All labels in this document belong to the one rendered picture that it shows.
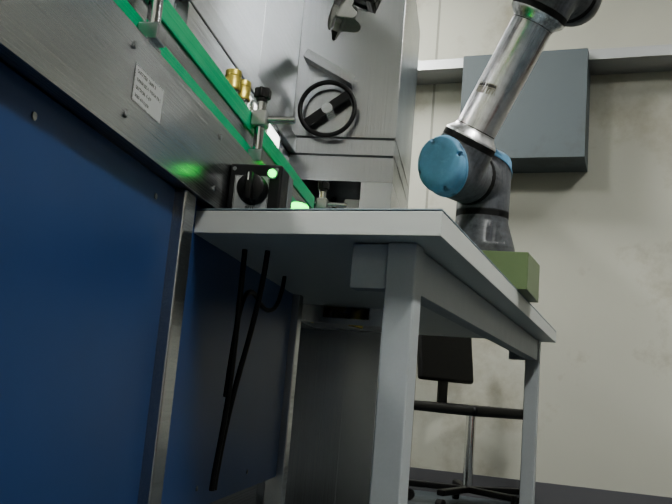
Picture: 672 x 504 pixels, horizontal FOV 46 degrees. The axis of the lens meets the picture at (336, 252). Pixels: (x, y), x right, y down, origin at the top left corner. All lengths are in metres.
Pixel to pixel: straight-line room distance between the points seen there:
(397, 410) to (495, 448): 3.63
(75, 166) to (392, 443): 0.51
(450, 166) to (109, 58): 0.94
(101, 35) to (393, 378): 0.53
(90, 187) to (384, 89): 2.15
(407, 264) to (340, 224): 0.10
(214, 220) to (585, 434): 3.67
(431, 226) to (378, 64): 1.99
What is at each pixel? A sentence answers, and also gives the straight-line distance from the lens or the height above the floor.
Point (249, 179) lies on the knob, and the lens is 1.15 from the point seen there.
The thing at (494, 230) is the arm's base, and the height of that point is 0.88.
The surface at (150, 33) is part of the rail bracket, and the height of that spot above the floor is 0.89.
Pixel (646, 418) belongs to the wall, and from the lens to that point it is 4.58.
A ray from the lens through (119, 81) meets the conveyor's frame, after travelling 0.85.
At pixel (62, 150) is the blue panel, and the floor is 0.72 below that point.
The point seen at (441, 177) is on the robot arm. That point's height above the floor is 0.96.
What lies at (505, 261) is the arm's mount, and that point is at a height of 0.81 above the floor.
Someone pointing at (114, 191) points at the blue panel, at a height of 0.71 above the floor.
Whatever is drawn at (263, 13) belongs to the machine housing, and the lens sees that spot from 2.54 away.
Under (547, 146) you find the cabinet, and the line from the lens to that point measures 4.53.
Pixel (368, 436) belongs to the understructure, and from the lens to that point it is 2.71.
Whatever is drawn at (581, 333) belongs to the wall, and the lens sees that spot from 4.61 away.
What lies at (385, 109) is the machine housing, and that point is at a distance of 2.88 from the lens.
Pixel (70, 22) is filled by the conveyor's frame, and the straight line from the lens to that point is 0.77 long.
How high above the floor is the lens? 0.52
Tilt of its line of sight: 10 degrees up
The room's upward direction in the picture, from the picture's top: 5 degrees clockwise
